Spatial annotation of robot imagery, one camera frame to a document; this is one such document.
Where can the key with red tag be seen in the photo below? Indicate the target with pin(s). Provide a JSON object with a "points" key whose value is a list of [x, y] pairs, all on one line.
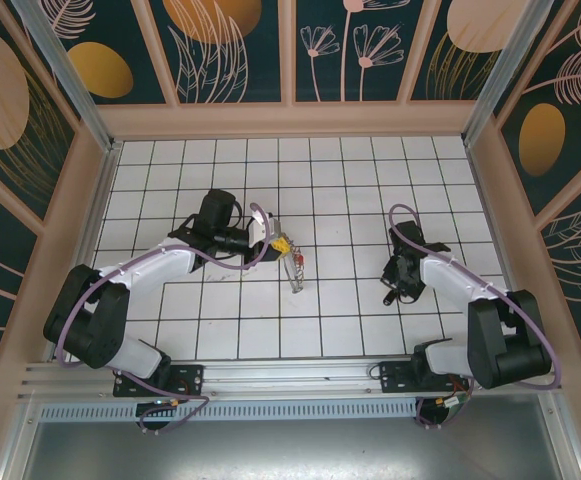
{"points": [[300, 260]]}

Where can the large metal keyring band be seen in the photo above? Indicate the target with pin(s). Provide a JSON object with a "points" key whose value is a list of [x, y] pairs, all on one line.
{"points": [[296, 280]]}

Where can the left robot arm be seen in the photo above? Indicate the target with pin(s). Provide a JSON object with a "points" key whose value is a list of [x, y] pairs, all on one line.
{"points": [[155, 270]]}

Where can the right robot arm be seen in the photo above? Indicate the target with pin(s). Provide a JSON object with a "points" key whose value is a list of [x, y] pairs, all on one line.
{"points": [[460, 287]]}

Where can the yellow power connector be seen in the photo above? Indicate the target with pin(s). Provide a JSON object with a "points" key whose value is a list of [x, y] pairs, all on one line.
{"points": [[174, 402], [447, 401]]}

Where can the grey metal sheet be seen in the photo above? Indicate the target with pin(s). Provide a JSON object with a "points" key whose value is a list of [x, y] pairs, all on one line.
{"points": [[290, 450]]}

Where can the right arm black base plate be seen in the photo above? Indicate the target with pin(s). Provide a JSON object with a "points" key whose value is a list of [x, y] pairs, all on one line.
{"points": [[395, 375]]}

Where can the aluminium side rail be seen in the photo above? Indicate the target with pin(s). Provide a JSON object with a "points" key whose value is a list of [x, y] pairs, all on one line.
{"points": [[486, 200]]}

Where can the aluminium mounting rail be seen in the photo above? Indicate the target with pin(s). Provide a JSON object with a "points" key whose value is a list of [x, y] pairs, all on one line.
{"points": [[290, 375]]}

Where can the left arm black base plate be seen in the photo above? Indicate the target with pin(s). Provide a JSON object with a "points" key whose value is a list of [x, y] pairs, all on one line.
{"points": [[190, 380]]}

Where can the aluminium corner post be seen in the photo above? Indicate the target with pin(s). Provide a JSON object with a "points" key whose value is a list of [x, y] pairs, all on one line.
{"points": [[70, 75], [512, 75]]}

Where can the aluminium frame bar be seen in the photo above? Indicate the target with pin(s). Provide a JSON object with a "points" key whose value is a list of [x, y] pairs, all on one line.
{"points": [[565, 440], [17, 445]]}

